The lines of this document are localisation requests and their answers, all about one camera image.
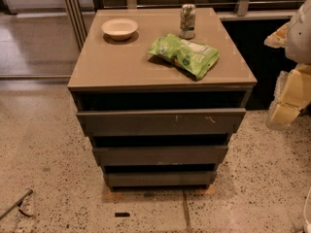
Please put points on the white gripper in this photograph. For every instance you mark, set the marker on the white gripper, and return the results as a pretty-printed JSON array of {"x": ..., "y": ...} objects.
[{"x": 299, "y": 38}]

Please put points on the grey bottom drawer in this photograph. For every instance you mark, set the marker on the grey bottom drawer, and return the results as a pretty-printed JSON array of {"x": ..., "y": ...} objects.
[{"x": 160, "y": 178}]

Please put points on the grey drawer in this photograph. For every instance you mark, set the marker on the grey drawer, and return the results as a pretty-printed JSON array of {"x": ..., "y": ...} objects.
[
  {"x": 160, "y": 178},
  {"x": 161, "y": 122},
  {"x": 142, "y": 156}
]

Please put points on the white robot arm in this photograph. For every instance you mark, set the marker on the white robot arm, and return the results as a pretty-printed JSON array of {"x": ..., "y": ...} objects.
[{"x": 295, "y": 37}]

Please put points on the grey top drawer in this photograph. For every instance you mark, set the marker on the grey top drawer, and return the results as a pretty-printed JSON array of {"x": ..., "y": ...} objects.
[{"x": 161, "y": 122}]

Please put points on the grey drawer cabinet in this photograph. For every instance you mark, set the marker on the grey drawer cabinet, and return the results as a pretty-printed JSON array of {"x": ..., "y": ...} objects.
[{"x": 115, "y": 76}]

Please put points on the grey middle drawer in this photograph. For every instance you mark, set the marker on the grey middle drawer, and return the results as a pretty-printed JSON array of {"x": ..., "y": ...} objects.
[{"x": 142, "y": 156}]

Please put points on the green chip bag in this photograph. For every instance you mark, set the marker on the green chip bag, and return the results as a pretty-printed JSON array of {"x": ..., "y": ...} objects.
[{"x": 195, "y": 58}]

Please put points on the white drink can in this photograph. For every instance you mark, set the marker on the white drink can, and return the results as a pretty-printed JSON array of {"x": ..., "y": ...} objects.
[{"x": 187, "y": 21}]

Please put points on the white paper bowl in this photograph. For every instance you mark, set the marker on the white paper bowl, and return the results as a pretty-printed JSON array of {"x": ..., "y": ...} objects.
[{"x": 119, "y": 29}]

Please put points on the small black floor object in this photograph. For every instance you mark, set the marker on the small black floor object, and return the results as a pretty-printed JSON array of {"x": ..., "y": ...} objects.
[{"x": 122, "y": 214}]

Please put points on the metal strip on floor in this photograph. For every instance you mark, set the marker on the metal strip on floor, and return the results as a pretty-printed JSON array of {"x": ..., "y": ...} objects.
[{"x": 17, "y": 205}]

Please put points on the sliding door frame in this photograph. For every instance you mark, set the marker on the sliding door frame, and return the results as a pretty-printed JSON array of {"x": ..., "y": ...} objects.
[{"x": 75, "y": 15}]

